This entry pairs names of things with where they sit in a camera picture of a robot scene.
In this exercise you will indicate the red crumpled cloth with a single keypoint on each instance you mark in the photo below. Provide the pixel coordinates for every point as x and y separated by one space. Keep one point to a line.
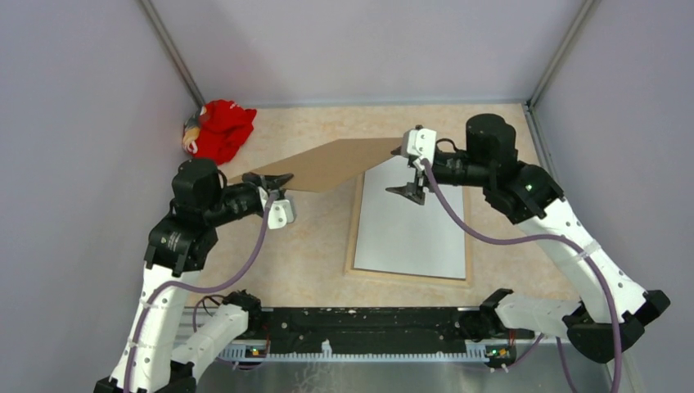
218 130

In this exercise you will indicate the brown cardboard backing board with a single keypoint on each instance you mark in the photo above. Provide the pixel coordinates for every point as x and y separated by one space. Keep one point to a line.
325 167

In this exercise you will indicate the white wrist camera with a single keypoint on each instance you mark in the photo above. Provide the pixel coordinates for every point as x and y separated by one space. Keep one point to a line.
419 143
281 214

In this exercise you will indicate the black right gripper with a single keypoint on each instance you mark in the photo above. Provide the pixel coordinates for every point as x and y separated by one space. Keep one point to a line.
410 190

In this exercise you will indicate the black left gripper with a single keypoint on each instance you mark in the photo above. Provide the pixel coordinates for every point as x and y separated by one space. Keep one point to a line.
269 181

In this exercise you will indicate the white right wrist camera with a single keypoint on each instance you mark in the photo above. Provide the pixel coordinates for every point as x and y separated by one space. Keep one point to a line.
419 143

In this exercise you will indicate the aluminium front rail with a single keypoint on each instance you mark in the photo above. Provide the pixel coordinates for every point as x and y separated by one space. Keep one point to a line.
495 353

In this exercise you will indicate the printed photo with white border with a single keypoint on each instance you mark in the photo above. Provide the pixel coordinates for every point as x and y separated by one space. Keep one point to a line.
412 228

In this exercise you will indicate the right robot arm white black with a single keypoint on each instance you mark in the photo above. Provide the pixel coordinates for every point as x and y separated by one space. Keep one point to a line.
612 310

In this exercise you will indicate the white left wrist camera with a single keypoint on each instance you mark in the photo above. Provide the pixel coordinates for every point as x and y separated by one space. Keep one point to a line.
281 214

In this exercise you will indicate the white wooden picture frame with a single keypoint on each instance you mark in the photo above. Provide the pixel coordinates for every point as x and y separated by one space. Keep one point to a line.
352 238

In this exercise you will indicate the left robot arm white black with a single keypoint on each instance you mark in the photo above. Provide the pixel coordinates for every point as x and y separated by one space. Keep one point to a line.
176 253

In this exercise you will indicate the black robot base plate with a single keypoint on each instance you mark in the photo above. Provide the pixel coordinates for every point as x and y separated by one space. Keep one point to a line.
373 331

